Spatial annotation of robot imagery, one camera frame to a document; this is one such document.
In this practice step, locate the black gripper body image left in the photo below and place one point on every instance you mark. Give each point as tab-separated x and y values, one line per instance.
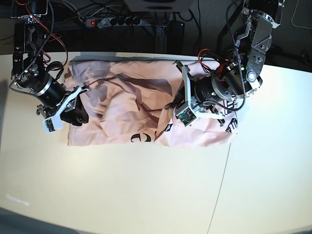
52	95

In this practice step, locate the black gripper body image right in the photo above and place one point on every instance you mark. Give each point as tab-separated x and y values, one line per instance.
210	88

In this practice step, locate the pink T-shirt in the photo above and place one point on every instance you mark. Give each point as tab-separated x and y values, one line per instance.
128	102

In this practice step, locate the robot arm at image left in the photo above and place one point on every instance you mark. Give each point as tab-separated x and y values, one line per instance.
35	74

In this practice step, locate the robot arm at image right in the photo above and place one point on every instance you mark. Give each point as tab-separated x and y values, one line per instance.
236	74

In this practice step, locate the black power adapter box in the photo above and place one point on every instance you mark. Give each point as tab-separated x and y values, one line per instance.
175	36

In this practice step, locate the metal table leg column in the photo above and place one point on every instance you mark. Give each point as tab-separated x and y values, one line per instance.
161	39

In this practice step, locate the black power strip red switch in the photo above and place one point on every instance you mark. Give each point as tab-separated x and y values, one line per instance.
113	21

